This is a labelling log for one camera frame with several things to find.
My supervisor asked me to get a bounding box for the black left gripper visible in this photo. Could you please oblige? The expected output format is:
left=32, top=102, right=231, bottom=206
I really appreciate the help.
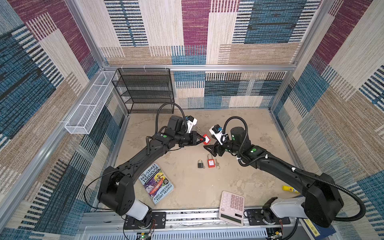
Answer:
left=173, top=131, right=205, bottom=146

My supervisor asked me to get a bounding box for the red padlock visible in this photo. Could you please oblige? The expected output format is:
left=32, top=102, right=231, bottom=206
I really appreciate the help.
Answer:
left=207, top=154, right=216, bottom=168
left=196, top=127, right=211, bottom=145

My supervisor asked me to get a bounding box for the small black padlock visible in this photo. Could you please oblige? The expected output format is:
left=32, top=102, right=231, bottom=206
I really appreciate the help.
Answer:
left=198, top=160, right=205, bottom=169

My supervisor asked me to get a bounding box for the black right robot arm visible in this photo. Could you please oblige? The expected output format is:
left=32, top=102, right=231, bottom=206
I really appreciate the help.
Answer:
left=204, top=125, right=344, bottom=228

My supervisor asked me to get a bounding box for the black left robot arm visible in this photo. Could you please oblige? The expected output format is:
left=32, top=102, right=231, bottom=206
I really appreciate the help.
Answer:
left=97, top=116, right=206, bottom=225

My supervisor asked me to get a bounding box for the purple treehouse book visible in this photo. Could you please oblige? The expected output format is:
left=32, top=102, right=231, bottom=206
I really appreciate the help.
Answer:
left=139, top=163, right=175, bottom=205

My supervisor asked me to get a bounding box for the pink calculator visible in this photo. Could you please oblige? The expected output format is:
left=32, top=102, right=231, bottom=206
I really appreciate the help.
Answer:
left=218, top=191, right=245, bottom=226

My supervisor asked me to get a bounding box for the small yellow object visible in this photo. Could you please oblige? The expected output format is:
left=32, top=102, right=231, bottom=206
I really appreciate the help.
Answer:
left=282, top=186, right=299, bottom=194

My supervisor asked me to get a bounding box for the blue box with yellow label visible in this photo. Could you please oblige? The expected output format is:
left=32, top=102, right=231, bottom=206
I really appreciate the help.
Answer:
left=300, top=219, right=337, bottom=240

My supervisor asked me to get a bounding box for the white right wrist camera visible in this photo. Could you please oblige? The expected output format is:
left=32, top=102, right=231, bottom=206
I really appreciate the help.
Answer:
left=209, top=125, right=226, bottom=145

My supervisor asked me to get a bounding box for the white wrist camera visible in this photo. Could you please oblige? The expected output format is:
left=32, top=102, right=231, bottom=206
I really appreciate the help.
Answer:
left=186, top=116, right=198, bottom=134
left=209, top=125, right=226, bottom=145

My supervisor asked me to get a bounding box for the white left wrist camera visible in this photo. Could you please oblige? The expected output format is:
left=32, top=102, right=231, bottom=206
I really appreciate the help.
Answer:
left=186, top=116, right=198, bottom=134

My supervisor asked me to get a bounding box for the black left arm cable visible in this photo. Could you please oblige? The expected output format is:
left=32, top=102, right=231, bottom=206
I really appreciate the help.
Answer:
left=83, top=102, right=187, bottom=211

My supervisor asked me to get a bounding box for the black wire shelf rack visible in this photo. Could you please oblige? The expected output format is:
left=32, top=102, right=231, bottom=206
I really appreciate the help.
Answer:
left=112, top=68, right=175, bottom=114

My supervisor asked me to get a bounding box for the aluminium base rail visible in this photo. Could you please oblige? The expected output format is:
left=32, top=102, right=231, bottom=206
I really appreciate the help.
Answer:
left=75, top=208, right=295, bottom=240

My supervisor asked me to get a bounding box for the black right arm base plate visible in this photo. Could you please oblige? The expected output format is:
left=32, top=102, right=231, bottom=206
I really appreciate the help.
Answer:
left=244, top=209, right=291, bottom=226

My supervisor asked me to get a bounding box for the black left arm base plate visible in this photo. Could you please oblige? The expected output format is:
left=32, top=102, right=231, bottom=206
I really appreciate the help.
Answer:
left=123, top=211, right=167, bottom=230

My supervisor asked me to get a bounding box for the white wire mesh basket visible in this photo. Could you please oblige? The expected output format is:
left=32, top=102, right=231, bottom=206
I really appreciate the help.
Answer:
left=65, top=71, right=115, bottom=135

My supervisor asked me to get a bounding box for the black right arm corrugated hose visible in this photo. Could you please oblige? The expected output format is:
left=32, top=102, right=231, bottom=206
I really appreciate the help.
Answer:
left=222, top=115, right=367, bottom=223

